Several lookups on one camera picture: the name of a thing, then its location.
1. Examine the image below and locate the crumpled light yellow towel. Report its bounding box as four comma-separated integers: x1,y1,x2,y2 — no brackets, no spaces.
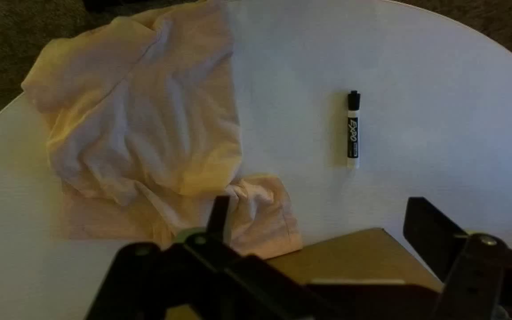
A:
21,0,304,260

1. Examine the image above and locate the black and white marker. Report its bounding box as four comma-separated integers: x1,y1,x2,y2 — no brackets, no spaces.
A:
346,90,362,169

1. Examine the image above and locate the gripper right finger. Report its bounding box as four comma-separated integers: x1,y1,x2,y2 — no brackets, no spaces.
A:
403,197,512,320

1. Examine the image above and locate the brown cardboard box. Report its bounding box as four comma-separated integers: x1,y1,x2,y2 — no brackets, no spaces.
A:
165,228,444,320

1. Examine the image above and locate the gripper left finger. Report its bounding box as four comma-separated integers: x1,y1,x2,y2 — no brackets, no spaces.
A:
85,195,328,320

